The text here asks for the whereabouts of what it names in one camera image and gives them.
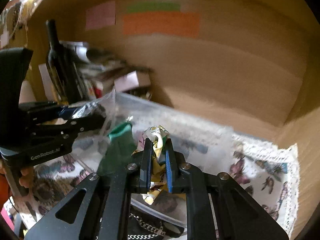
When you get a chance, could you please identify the clear plastic storage box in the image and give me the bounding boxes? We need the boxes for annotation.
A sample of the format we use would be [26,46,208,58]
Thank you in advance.
[75,92,235,228]

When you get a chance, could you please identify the person's left hand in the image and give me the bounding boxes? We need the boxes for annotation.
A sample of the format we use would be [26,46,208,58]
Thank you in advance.
[0,159,34,189]

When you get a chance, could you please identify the green knitted cloth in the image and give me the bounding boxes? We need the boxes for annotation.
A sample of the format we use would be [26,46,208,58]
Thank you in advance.
[97,122,137,176]

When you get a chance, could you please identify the orange sticky note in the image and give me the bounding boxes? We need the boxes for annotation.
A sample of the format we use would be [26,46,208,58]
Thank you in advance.
[123,11,200,38]

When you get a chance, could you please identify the green sticky note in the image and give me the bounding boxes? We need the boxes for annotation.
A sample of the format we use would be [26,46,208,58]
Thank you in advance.
[126,1,181,13]

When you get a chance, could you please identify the black chain strap bag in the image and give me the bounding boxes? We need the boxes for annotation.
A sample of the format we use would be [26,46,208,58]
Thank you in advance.
[127,213,184,239]

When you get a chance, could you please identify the dark wine bottle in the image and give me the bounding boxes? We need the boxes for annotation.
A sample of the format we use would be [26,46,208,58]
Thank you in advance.
[46,20,83,104]

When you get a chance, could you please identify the pink sticky note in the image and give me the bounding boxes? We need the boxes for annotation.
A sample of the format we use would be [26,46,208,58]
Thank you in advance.
[85,1,116,30]

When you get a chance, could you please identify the stack of papers and books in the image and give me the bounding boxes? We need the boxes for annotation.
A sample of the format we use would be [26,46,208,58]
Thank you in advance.
[37,39,153,100]

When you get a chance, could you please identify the white paper card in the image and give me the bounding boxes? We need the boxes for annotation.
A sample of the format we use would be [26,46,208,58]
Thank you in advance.
[114,71,151,92]

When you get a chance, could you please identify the floral fabric scrunchie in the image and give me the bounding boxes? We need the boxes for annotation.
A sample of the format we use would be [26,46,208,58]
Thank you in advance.
[133,125,170,205]

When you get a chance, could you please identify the butterfly print lace cloth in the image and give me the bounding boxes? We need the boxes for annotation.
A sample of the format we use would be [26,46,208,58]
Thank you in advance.
[11,134,299,235]

